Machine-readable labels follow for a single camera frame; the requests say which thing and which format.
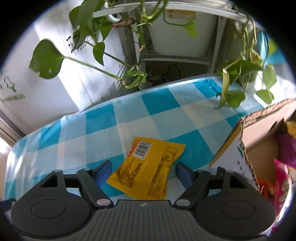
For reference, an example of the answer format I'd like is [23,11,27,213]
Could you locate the blue checked tablecloth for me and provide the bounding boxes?
[4,77,261,199]

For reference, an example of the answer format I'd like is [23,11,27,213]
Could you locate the white metal plant stand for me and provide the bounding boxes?
[92,0,253,75]

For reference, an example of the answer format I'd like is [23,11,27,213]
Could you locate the cardboard milk box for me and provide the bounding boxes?
[209,98,295,189]

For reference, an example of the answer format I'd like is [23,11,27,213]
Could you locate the blue round paper fan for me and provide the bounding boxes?
[256,30,286,66]

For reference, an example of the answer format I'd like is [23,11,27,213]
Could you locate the white refrigerator with tree print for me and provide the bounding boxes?
[1,11,135,141]

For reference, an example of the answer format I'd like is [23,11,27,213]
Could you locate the purple snack bag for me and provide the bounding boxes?
[277,133,295,168]

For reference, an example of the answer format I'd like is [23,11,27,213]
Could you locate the green pothos plant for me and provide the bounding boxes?
[29,1,275,110]

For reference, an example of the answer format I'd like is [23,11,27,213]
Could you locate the red crispy noodle snack bag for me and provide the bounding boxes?
[258,179,275,202]

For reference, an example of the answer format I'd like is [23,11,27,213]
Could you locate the pink white bread bag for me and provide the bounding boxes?
[272,159,295,232]

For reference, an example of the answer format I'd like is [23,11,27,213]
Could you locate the white plant pot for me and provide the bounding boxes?
[147,9,218,58]

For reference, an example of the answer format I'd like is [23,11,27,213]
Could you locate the yellow barcode snack packet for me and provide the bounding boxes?
[107,137,185,200]

